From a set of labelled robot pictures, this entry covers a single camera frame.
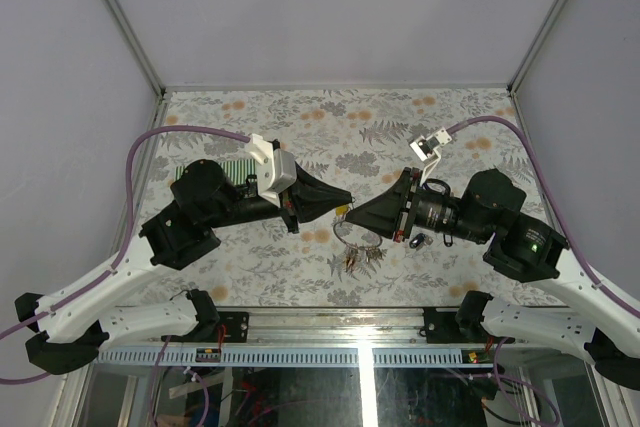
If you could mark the key with black tag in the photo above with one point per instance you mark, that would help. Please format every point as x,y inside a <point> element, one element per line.
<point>448,240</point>

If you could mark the slotted cable duct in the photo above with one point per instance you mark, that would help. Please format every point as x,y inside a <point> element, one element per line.
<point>283,357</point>

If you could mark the key with yellow tag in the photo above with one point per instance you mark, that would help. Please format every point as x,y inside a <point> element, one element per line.
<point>342,210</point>

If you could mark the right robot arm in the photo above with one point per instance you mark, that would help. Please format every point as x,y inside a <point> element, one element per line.
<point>523,249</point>

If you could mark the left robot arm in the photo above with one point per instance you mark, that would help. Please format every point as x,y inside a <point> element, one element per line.
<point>73,326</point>

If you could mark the green striped cloth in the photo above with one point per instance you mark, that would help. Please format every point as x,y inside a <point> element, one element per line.
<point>237,171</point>

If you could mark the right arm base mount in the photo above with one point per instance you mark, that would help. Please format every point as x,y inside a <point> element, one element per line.
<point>440,327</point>

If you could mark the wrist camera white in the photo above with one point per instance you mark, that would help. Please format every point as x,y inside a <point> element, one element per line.
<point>427,149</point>
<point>275,168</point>

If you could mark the large metal keyring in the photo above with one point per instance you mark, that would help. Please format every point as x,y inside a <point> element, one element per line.
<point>362,247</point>

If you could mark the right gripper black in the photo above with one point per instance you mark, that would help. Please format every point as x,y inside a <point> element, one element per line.
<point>386,213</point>

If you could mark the black car key fob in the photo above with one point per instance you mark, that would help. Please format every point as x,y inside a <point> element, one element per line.
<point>420,240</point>

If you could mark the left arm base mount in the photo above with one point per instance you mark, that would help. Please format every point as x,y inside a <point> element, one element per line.
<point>232,327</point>

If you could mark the floral table mat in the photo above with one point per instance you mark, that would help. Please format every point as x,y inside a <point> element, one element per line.
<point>357,140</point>

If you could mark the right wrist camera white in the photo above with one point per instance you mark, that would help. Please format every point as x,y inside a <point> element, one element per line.
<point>427,149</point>

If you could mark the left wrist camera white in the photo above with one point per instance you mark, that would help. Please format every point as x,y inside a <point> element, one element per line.
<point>275,168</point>

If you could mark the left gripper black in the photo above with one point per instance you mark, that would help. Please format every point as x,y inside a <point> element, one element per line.
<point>307,197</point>

